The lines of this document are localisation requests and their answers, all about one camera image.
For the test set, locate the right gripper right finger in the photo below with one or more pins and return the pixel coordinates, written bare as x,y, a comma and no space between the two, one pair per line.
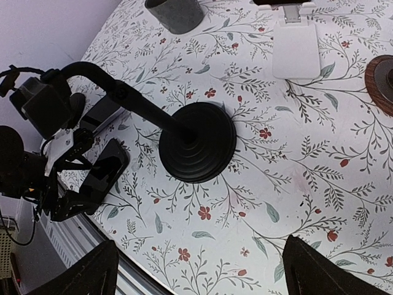
309,272

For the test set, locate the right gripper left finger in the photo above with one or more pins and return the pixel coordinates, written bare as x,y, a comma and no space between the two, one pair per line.
95,273

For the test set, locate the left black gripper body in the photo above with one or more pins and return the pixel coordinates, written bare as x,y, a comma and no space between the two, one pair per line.
60,207

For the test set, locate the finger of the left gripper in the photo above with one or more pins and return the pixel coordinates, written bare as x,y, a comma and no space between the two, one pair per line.
80,163

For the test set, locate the black phone front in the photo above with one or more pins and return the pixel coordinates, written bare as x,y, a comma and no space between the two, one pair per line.
105,172

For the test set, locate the phone with white case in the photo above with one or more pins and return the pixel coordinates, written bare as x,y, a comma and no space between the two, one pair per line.
100,115

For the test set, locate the black round-base stand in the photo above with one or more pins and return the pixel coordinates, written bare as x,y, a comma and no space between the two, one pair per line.
77,105
378,82
196,143

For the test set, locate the phone with blue case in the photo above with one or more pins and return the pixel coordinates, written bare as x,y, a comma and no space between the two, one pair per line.
278,2

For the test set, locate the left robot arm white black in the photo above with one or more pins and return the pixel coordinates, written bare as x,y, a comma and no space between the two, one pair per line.
26,175

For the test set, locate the white folding phone stand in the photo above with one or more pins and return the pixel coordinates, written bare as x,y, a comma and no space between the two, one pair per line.
295,44

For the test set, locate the beige plastic basket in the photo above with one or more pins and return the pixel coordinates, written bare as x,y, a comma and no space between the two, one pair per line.
6,249

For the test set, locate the dark grey mug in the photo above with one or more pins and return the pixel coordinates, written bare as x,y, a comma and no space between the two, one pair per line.
177,16

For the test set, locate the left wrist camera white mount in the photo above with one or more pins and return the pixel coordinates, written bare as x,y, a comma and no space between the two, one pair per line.
44,102

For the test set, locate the front aluminium rail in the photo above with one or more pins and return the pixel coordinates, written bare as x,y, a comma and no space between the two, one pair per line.
75,237

